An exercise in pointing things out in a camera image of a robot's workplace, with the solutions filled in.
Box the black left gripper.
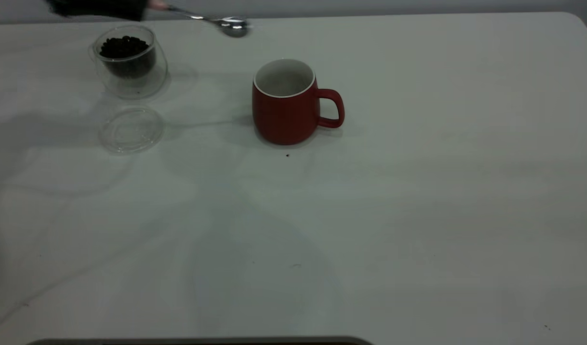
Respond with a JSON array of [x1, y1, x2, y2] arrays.
[[44, 0, 149, 23]]

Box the pink handled metal spoon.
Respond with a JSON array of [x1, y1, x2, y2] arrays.
[[149, 1, 252, 38]]

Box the red ceramic mug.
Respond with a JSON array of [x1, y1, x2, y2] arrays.
[[252, 58, 345, 146]]

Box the dark coffee beans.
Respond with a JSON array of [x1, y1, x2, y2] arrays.
[[99, 35, 157, 80]]

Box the clear glass lid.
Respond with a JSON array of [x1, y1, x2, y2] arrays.
[[98, 105, 166, 155]]

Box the clear glass jar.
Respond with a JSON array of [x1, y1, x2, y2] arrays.
[[88, 24, 169, 100]]

